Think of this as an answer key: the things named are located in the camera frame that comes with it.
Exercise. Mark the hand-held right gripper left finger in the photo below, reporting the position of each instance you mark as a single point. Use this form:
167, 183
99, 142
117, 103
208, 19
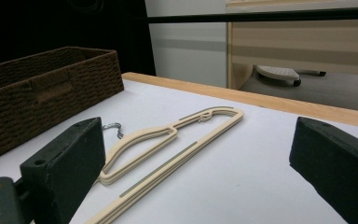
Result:
65, 161

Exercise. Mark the dark curtain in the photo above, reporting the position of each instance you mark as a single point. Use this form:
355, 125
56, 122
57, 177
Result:
59, 25

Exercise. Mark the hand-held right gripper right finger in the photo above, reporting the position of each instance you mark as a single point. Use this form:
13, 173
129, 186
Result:
338, 168

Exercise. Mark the brown woven basket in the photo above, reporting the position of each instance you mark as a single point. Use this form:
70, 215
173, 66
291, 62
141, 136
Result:
43, 102

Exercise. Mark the light wooden cabinet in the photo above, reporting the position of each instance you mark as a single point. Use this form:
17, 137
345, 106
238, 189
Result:
292, 46

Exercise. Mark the white wheeled base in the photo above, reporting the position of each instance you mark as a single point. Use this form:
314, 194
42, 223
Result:
278, 73

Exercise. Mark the black horizontal bar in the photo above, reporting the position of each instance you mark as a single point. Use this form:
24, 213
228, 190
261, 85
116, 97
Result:
261, 15

